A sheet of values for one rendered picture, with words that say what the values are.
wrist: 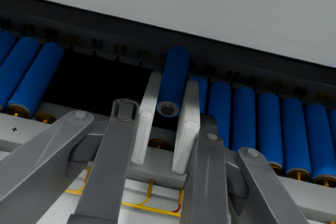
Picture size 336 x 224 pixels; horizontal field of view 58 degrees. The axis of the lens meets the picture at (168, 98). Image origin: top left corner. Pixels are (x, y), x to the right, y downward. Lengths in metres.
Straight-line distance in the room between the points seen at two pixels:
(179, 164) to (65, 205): 0.09
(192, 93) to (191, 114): 0.03
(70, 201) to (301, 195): 0.15
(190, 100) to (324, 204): 0.11
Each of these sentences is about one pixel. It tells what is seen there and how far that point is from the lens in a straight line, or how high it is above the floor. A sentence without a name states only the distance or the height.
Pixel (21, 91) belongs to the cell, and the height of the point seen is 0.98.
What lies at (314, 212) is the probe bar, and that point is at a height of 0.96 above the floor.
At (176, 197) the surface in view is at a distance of 0.21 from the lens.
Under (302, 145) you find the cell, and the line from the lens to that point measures 0.25.
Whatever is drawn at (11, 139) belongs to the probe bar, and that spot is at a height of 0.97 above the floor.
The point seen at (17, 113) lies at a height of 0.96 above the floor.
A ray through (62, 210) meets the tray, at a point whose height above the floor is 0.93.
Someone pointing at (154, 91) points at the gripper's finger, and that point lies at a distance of 0.17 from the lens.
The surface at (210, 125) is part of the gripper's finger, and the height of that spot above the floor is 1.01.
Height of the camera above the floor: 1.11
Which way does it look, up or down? 34 degrees down
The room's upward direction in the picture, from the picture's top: 14 degrees clockwise
